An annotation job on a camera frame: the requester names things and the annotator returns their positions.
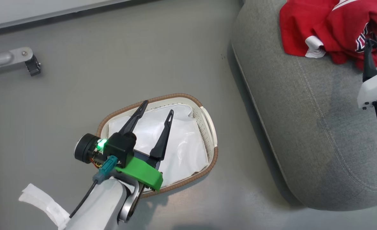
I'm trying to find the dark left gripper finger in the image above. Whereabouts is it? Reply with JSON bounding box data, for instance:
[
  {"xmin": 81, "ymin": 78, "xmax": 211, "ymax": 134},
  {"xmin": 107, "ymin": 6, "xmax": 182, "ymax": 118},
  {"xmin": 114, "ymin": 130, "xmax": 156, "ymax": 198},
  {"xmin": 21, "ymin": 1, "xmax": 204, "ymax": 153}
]
[
  {"xmin": 118, "ymin": 100, "xmax": 149, "ymax": 134},
  {"xmin": 149, "ymin": 110, "xmax": 175, "ymax": 161}
]

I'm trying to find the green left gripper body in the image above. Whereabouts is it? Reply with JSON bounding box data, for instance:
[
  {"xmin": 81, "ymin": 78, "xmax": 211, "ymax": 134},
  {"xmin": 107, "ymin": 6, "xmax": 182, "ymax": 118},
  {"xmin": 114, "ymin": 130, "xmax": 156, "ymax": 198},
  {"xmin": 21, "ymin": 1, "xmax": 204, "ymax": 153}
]
[{"xmin": 114, "ymin": 151, "xmax": 164, "ymax": 192}]

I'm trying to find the grey metal partition foot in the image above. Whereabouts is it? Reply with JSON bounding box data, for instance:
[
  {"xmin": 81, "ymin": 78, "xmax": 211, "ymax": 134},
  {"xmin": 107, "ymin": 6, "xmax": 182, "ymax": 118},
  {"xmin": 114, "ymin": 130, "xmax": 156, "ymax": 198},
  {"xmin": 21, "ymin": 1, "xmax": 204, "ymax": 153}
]
[{"xmin": 0, "ymin": 47, "xmax": 34, "ymax": 73}]

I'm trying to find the black caster wheel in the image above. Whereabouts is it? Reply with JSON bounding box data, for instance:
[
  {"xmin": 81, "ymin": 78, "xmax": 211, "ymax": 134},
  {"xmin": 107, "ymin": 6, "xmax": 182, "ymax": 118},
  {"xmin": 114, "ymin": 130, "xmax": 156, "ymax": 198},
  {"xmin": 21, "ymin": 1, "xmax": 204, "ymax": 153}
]
[{"xmin": 25, "ymin": 55, "xmax": 42, "ymax": 77}]

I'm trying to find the red garment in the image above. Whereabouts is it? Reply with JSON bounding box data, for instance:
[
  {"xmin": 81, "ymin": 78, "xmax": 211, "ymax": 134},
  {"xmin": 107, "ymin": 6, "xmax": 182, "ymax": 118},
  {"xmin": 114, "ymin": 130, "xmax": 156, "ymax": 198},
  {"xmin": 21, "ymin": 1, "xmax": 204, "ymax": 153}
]
[{"xmin": 279, "ymin": 0, "xmax": 377, "ymax": 71}]

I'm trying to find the white basket liner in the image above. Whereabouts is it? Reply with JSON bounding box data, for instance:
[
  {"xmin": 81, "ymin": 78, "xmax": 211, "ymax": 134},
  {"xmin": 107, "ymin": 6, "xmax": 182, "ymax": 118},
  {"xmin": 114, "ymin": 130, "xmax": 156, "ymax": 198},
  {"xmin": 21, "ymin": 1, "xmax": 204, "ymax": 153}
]
[{"xmin": 107, "ymin": 103, "xmax": 210, "ymax": 189}]

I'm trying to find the grey fabric sofa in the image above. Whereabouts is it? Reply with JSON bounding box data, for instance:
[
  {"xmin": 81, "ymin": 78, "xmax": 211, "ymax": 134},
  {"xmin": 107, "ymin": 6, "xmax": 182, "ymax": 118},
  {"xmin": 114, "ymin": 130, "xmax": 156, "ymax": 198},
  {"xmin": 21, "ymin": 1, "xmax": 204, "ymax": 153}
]
[{"xmin": 231, "ymin": 0, "xmax": 377, "ymax": 212}]

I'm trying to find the black cable teal plug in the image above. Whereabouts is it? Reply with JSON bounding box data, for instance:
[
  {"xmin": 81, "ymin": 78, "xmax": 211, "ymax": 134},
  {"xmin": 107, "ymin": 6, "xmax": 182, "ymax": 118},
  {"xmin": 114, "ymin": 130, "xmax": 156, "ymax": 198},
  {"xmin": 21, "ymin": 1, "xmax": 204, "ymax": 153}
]
[{"xmin": 69, "ymin": 155, "xmax": 119, "ymax": 219}]

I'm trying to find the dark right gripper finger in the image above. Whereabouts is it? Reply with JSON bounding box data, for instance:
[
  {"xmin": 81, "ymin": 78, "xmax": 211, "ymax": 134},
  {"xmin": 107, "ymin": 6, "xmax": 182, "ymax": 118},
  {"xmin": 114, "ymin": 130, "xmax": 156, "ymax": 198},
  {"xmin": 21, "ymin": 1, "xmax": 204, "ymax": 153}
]
[{"xmin": 362, "ymin": 38, "xmax": 377, "ymax": 83}]

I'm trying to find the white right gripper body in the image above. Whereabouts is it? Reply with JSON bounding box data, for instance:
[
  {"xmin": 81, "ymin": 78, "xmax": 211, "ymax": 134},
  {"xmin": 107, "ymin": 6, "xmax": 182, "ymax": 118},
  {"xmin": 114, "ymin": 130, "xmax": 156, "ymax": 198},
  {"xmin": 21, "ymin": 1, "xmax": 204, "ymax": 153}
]
[{"xmin": 357, "ymin": 71, "xmax": 377, "ymax": 110}]

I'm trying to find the grey partition bottom rail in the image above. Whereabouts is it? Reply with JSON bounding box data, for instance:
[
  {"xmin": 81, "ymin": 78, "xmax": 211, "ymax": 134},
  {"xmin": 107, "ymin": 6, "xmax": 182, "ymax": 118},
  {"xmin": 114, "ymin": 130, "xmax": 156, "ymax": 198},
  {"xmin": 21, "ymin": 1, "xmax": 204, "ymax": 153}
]
[{"xmin": 0, "ymin": 0, "xmax": 134, "ymax": 33}]

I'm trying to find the white fabric arm strap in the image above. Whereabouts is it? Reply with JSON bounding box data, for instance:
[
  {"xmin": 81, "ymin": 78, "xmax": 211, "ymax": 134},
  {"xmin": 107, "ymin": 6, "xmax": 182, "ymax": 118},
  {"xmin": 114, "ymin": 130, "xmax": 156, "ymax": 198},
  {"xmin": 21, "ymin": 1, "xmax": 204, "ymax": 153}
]
[{"xmin": 19, "ymin": 183, "xmax": 71, "ymax": 230}]

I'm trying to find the beige woven laundry basket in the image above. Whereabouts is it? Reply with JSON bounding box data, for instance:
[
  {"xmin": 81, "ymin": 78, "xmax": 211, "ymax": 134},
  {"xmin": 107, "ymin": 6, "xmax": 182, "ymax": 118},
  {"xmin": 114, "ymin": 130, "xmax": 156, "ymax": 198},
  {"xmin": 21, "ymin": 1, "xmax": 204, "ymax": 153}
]
[{"xmin": 95, "ymin": 93, "xmax": 219, "ymax": 199}]

